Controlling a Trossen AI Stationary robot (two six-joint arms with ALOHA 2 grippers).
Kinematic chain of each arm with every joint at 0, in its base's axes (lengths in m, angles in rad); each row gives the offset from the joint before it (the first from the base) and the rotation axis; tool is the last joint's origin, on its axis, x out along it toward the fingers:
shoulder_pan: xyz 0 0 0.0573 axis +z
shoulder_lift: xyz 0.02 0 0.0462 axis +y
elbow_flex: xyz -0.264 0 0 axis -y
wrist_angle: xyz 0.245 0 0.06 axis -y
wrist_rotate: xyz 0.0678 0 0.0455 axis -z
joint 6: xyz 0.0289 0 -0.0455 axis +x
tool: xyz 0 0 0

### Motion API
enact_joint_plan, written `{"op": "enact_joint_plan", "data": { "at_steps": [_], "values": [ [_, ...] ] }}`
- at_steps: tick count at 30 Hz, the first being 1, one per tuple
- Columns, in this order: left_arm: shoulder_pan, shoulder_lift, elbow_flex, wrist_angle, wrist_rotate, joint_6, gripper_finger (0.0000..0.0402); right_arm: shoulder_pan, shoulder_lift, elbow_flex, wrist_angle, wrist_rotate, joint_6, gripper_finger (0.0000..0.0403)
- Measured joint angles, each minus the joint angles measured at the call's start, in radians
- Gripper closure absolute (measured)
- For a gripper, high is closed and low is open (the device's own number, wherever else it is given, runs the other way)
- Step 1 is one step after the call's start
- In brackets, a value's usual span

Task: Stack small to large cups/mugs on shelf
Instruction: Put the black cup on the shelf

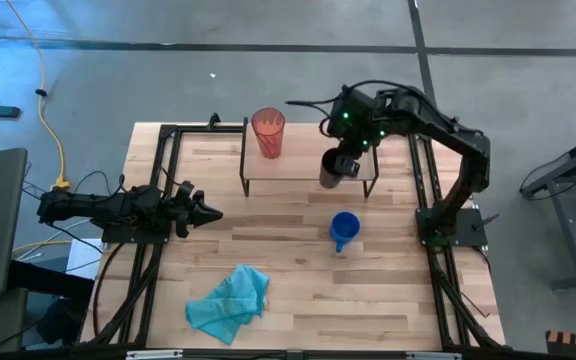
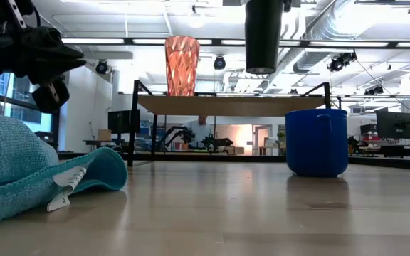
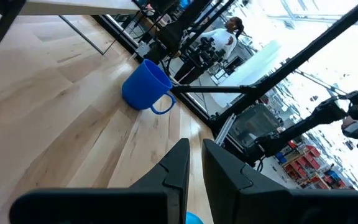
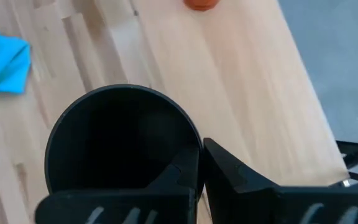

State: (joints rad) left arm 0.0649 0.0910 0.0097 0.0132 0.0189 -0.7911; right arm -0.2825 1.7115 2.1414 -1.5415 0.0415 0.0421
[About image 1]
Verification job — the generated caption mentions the black allen key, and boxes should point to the black allen key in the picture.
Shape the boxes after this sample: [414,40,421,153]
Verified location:
[460,291,492,319]

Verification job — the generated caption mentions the black cable bundle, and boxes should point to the black cable bundle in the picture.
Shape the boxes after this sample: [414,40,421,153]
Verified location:
[427,247,502,349]
[91,242,165,347]

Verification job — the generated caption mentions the silver metal bracket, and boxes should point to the silver metal bracket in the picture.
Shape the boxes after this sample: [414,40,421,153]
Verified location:
[406,351,463,360]
[126,349,184,360]

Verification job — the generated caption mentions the blue plastic mug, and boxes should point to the blue plastic mug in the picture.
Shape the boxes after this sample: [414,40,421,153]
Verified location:
[329,210,362,254]

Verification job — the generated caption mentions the teal knitted cloth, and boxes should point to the teal knitted cloth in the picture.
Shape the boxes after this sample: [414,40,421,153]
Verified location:
[184,263,271,346]

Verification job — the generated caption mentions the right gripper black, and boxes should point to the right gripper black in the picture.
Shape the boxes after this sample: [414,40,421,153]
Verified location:
[325,85,380,179]

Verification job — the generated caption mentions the black aluminium table frame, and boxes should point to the black aluminium table frame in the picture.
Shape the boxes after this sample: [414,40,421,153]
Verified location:
[80,122,507,351]

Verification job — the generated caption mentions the red faceted plastic tumbler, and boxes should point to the red faceted plastic tumbler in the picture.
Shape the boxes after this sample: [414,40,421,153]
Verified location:
[250,107,287,160]

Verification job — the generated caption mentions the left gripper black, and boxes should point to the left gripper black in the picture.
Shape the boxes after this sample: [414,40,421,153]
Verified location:
[160,179,225,240]

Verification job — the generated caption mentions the yellow floor cable with plug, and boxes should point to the yellow floor cable with plug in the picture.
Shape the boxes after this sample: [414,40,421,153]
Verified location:
[5,0,73,192]

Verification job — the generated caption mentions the thin black cable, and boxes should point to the thin black cable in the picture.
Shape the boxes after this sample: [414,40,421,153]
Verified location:
[21,162,125,201]

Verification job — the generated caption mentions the thin yellow cable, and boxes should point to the thin yellow cable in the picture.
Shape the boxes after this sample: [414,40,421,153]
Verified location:
[11,239,73,255]

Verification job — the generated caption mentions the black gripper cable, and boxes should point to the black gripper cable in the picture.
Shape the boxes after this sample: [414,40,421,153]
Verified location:
[285,78,419,139]

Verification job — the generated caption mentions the black cup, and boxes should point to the black cup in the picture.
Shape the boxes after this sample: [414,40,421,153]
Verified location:
[318,147,350,190]

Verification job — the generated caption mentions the wooden shelf black metal legs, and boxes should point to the wooden shelf black metal legs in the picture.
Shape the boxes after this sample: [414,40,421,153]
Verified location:
[239,115,380,199]

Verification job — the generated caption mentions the white paper sheet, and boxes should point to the white paper sheet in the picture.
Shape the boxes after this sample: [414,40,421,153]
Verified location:
[66,238,104,280]

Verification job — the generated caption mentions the black bag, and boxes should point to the black bag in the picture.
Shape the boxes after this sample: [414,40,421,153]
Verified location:
[7,259,95,346]

